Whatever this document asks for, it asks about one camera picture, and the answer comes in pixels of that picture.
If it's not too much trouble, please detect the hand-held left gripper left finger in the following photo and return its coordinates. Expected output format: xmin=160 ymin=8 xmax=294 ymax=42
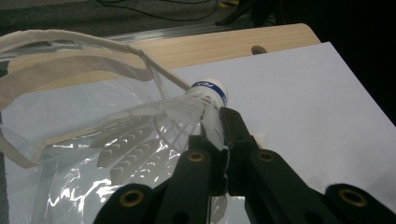
xmin=187 ymin=124 xmax=230 ymax=198

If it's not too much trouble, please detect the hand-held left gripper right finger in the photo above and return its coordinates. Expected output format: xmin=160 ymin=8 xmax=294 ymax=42
xmin=219 ymin=106 xmax=261 ymax=198

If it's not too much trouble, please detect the white feather shuttlecock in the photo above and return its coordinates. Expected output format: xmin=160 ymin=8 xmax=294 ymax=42
xmin=88 ymin=77 xmax=231 ymax=223

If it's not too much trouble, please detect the clear bag with beige trim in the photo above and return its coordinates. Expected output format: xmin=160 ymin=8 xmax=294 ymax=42
xmin=0 ymin=28 xmax=192 ymax=224

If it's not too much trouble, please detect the black metal stand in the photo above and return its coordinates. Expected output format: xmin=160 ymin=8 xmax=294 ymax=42
xmin=214 ymin=0 xmax=281 ymax=27

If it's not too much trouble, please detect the black power cable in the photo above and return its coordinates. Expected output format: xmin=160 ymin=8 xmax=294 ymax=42
xmin=96 ymin=0 xmax=219 ymax=22

